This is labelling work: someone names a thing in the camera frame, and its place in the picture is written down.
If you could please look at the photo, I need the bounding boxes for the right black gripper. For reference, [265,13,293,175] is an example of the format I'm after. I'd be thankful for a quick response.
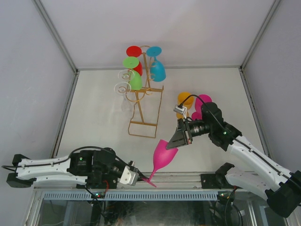
[166,119,212,150]

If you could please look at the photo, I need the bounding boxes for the magenta wine glass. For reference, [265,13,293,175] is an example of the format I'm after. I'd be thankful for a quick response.
[148,139,178,188]
[191,94,212,120]

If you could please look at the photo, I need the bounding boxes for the orange plastic wine glass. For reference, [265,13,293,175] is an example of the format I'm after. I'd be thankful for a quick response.
[176,92,195,119]

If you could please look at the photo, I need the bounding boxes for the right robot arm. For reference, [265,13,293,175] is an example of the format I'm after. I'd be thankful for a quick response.
[166,102,301,218]

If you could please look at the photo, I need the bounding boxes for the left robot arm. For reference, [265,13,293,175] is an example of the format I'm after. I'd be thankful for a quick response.
[2,146,148,189]

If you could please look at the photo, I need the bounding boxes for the cyan plastic wine glass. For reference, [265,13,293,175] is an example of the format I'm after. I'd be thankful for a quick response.
[146,46,166,82]

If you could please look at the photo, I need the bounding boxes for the green plastic wine glass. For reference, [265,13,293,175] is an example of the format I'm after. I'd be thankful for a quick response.
[123,56,142,90]

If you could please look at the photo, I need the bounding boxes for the front clear wine glass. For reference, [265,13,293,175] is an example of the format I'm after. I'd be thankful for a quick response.
[114,81,132,100]

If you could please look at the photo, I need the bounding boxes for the clear wine glass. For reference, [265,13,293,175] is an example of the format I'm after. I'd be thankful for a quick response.
[118,69,135,82]
[114,81,132,100]

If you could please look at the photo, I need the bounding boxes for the rear clear wine glass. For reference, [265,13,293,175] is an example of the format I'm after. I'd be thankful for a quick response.
[118,69,135,82]

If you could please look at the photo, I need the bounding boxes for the red plastic wine glass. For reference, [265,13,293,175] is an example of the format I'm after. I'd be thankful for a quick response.
[126,46,143,76]

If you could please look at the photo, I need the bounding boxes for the left green led board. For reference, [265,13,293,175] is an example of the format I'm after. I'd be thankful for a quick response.
[91,192,106,199]

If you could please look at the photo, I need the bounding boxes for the green led board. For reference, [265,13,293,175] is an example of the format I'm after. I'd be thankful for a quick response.
[217,191,235,205]
[91,192,106,199]

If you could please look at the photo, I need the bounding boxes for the right green led board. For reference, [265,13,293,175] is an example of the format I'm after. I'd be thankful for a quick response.
[217,191,235,205]

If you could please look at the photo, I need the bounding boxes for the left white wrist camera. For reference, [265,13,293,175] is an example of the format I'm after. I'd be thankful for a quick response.
[119,166,139,186]

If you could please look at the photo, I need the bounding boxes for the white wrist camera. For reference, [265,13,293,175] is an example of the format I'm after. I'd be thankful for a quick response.
[174,105,189,119]
[119,166,139,186]

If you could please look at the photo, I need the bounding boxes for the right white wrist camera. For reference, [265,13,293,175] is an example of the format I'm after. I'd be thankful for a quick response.
[174,105,189,119]

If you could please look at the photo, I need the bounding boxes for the left black base bracket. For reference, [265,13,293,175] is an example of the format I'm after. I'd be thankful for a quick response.
[90,174,118,189]

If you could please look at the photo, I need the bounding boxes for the black base bracket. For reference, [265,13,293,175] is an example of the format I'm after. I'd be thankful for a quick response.
[90,174,118,189]
[200,173,228,189]

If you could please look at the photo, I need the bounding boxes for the gold wire glass rack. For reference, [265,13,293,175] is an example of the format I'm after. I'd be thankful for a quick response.
[126,45,164,138]

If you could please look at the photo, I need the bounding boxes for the aluminium front rail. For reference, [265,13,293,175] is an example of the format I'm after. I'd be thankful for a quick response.
[34,171,290,191]

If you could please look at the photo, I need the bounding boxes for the right camera black cable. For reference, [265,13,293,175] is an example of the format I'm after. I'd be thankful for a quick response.
[178,95,301,212]

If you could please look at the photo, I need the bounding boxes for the camera black cable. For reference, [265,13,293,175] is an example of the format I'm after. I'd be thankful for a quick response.
[0,146,111,170]
[178,95,301,212]

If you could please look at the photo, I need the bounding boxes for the right black base bracket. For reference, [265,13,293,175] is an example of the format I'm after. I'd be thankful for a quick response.
[200,173,228,189]

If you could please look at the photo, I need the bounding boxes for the blue slotted cable duct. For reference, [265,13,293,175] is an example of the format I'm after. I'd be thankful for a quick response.
[43,191,219,201]

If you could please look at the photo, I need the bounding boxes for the left camera black cable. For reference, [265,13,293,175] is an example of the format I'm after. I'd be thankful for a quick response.
[0,146,111,170]

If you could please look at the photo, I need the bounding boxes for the right aluminium frame post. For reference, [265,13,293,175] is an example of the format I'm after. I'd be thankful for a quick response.
[240,0,282,70]

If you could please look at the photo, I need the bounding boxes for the aluminium frame post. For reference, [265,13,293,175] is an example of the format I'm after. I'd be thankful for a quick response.
[32,0,78,74]
[240,0,282,70]

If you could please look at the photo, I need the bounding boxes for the left aluminium frame post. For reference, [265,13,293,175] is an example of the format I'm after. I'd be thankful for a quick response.
[32,0,78,74]

